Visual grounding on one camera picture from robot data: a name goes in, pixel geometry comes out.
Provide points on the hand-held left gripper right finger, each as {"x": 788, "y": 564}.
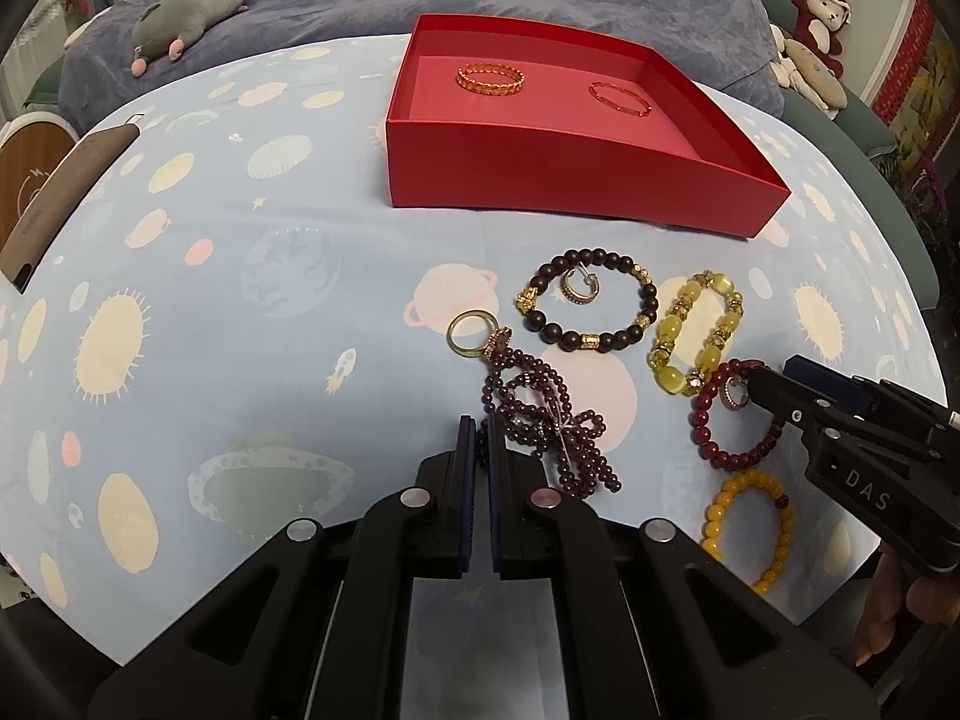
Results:
{"x": 495, "y": 510}

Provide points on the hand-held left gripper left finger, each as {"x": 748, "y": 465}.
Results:
{"x": 466, "y": 487}

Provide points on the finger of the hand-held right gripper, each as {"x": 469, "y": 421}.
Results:
{"x": 784, "y": 394}
{"x": 821, "y": 375}

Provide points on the purple garnet bead strand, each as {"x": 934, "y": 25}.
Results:
{"x": 577, "y": 450}

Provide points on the red cardboard box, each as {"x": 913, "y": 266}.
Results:
{"x": 525, "y": 172}

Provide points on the person's right hand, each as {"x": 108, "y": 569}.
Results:
{"x": 881, "y": 607}

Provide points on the potted plant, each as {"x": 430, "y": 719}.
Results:
{"x": 922, "y": 187}

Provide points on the blue cloth covered sofa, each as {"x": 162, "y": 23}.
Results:
{"x": 862, "y": 135}

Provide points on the beige round plush cushion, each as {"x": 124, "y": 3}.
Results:
{"x": 821, "y": 79}

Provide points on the white plush toy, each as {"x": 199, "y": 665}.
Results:
{"x": 784, "y": 60}

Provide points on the red monkey plush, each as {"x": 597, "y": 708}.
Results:
{"x": 814, "y": 34}

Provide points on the thin red bangle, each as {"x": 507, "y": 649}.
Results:
{"x": 594, "y": 92}

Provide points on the brown phone case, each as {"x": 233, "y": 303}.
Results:
{"x": 60, "y": 195}

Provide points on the round wooden white-rimmed device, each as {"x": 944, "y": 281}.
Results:
{"x": 26, "y": 165}

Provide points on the grey plush mouse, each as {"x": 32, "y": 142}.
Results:
{"x": 187, "y": 15}

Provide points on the red yellow wall hanging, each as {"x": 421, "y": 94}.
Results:
{"x": 911, "y": 67}

